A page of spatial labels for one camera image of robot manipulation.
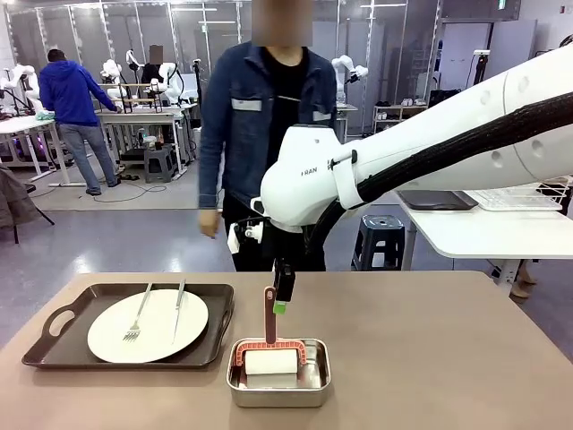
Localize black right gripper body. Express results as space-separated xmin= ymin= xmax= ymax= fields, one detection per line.
xmin=261 ymin=222 xmax=295 ymax=271

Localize red handled lint roller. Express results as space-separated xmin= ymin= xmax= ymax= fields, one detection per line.
xmin=233 ymin=286 xmax=307 ymax=376

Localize silver table knife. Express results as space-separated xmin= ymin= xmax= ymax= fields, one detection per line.
xmin=171 ymin=278 xmax=187 ymax=346

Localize white round plate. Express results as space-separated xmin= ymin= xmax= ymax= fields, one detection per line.
xmin=87 ymin=288 xmax=210 ymax=365

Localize silver fork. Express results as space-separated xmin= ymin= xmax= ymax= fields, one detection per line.
xmin=122 ymin=281 xmax=154 ymax=344

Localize person right forearm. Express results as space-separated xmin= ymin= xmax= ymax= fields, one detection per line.
xmin=197 ymin=147 xmax=226 ymax=212

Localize person right hand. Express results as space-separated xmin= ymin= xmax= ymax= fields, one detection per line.
xmin=198 ymin=209 xmax=221 ymax=239

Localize black plastic stool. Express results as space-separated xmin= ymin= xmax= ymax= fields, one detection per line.
xmin=350 ymin=213 xmax=406 ymax=271

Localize rectangular steel tray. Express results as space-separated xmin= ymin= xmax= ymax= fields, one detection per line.
xmin=225 ymin=337 xmax=333 ymax=409

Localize person in denim jacket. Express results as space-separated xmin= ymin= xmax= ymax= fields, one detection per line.
xmin=197 ymin=39 xmax=340 ymax=273

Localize grey plastic step stool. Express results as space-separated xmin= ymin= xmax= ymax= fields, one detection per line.
xmin=142 ymin=144 xmax=176 ymax=185

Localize wooden shoe rack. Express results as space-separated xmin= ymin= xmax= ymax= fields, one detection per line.
xmin=372 ymin=102 xmax=429 ymax=134

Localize white topped work table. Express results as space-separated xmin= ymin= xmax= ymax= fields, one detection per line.
xmin=95 ymin=110 xmax=181 ymax=175

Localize white side table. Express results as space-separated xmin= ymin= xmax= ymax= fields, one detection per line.
xmin=392 ymin=186 xmax=573 ymax=297

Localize background person in black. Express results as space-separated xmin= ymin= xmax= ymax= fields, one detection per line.
xmin=141 ymin=44 xmax=168 ymax=87

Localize black bags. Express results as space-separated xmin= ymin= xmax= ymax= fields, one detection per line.
xmin=428 ymin=88 xmax=463 ymax=109

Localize person in blue hoodie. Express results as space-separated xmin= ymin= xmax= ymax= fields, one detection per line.
xmin=38 ymin=47 xmax=124 ymax=197

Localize dark grey draped jacket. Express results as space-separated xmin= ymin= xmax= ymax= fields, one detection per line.
xmin=0 ymin=164 xmax=56 ymax=245

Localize white background desk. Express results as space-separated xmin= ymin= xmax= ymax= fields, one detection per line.
xmin=0 ymin=113 xmax=86 ymax=187

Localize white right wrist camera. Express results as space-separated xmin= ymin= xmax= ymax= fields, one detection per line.
xmin=227 ymin=218 xmax=266 ymax=255

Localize black floor cable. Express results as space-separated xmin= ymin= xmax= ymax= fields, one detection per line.
xmin=88 ymin=182 xmax=157 ymax=204

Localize right arm black cable sleeve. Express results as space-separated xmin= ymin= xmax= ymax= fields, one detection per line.
xmin=303 ymin=90 xmax=573 ymax=257

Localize black metal frame shelf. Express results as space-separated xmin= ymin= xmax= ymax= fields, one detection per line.
xmin=122 ymin=82 xmax=163 ymax=114

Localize white wire dish rack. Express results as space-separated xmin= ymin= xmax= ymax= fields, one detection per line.
xmin=464 ymin=176 xmax=573 ymax=213

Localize black camera tripod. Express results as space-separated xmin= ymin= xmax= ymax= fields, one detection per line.
xmin=465 ymin=49 xmax=492 ymax=90

